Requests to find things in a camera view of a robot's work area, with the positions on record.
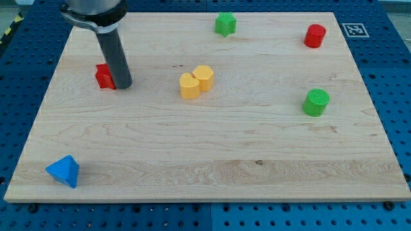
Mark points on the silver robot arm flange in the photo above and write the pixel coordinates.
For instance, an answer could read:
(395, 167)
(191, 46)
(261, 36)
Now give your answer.
(99, 16)

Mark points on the red cylinder block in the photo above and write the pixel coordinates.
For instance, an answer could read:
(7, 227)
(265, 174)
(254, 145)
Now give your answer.
(314, 36)

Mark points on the yellow heart block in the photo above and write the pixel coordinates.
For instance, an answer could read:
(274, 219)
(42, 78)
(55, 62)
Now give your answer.
(189, 86)

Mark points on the yellow hexagon block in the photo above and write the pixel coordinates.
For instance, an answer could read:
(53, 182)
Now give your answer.
(205, 75)

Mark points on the white fiducial marker tag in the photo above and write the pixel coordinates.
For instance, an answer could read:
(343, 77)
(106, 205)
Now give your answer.
(355, 30)

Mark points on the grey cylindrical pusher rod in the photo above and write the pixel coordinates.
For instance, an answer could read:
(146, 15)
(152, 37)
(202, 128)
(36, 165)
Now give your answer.
(115, 58)

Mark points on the red star block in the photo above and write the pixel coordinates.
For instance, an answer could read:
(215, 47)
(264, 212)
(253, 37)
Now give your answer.
(104, 77)

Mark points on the green star block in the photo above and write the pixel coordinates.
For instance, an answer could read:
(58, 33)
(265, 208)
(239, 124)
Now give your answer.
(225, 24)

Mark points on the green cylinder block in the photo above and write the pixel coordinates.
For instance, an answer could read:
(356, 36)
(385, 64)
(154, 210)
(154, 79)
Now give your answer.
(316, 102)

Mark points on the light wooden board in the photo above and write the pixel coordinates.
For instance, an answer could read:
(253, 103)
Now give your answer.
(247, 139)

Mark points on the blue triangle block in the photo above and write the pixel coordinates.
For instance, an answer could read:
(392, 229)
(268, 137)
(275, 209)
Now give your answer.
(65, 171)

